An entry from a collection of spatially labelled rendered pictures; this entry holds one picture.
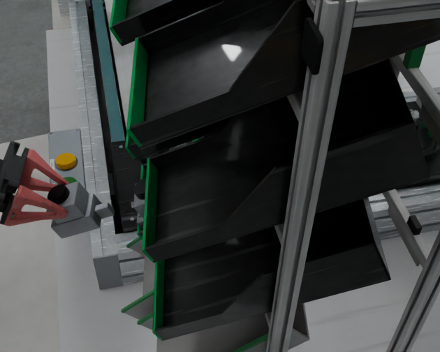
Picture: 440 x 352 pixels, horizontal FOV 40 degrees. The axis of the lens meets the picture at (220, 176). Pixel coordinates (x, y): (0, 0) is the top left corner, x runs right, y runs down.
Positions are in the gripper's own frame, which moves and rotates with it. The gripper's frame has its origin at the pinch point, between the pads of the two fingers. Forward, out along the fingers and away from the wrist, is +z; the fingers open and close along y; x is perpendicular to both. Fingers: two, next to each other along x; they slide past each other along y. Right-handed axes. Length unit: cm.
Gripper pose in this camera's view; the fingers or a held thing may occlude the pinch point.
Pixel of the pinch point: (63, 200)
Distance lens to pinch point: 87.8
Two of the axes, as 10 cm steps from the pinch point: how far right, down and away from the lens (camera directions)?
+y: -0.2, -7.2, 6.9
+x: -4.7, 6.2, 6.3
